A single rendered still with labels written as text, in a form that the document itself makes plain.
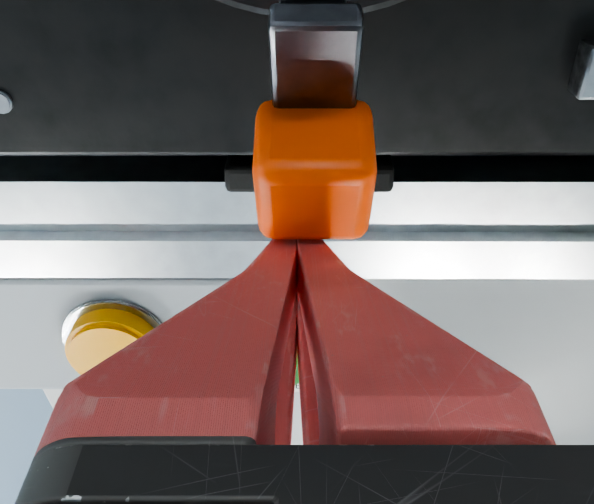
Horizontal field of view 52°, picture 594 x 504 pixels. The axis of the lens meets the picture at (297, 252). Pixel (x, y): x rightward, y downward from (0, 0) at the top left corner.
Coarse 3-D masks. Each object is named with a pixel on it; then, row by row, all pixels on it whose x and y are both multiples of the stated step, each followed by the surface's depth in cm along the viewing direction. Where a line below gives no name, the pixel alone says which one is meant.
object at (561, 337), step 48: (384, 288) 38; (432, 288) 38; (480, 288) 38; (528, 288) 38; (576, 288) 38; (480, 336) 40; (528, 336) 40; (576, 336) 40; (576, 384) 43; (576, 432) 46
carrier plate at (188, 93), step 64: (0, 0) 18; (64, 0) 18; (128, 0) 18; (192, 0) 18; (448, 0) 18; (512, 0) 18; (576, 0) 18; (0, 64) 19; (64, 64) 19; (128, 64) 19; (192, 64) 19; (256, 64) 19; (384, 64) 19; (448, 64) 19; (512, 64) 19; (0, 128) 20; (64, 128) 20; (128, 128) 20; (192, 128) 20; (384, 128) 20; (448, 128) 20; (512, 128) 20; (576, 128) 20
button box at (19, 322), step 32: (0, 288) 25; (32, 288) 25; (64, 288) 25; (96, 288) 25; (128, 288) 25; (160, 288) 25; (192, 288) 25; (0, 320) 26; (32, 320) 26; (64, 320) 26; (160, 320) 26; (0, 352) 28; (32, 352) 28; (64, 352) 28; (0, 384) 29; (32, 384) 29; (64, 384) 29
